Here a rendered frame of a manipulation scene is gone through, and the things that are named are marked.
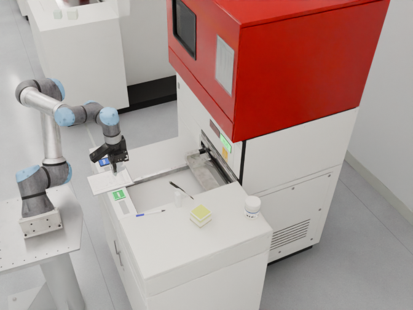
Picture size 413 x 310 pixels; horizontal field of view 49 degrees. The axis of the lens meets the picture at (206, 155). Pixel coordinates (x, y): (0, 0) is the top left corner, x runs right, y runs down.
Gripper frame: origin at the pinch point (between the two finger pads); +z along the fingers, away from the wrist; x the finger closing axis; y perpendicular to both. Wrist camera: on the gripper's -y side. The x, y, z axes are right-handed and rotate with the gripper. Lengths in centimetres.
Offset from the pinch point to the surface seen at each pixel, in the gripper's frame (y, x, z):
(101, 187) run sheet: -5.7, 8.6, 14.4
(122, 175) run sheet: 6.5, 12.2, 14.4
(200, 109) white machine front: 59, 31, 1
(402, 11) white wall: 207, 42, -25
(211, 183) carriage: 49, -4, 23
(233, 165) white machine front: 59, -9, 9
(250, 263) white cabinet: 48, -50, 34
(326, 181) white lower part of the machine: 119, -16, 39
